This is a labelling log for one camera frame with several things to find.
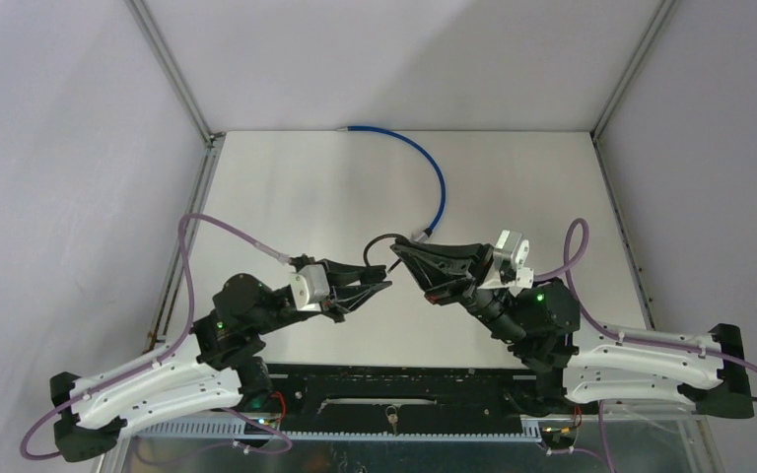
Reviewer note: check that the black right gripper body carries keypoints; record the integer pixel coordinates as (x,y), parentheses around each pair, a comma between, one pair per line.
(464,293)

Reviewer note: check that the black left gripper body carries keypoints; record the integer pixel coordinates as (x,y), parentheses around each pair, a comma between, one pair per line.
(330,311)

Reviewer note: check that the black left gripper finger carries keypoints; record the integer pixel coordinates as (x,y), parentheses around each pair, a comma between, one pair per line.
(336,271)
(353,297)

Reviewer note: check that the black cable lock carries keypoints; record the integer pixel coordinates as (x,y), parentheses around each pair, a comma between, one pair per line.
(371,248)

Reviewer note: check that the padlock key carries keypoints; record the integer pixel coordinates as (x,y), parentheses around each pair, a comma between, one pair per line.
(391,413)

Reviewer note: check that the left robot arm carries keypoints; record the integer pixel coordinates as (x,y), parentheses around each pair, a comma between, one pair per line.
(215,364)

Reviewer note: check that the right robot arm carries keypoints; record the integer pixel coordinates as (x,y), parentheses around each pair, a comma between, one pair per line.
(576,361)

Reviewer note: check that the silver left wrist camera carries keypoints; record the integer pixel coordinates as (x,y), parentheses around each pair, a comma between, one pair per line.
(310,288)

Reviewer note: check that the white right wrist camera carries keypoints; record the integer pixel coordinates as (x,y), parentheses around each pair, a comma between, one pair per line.
(508,267)

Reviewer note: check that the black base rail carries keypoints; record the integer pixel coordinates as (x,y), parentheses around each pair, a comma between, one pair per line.
(445,402)

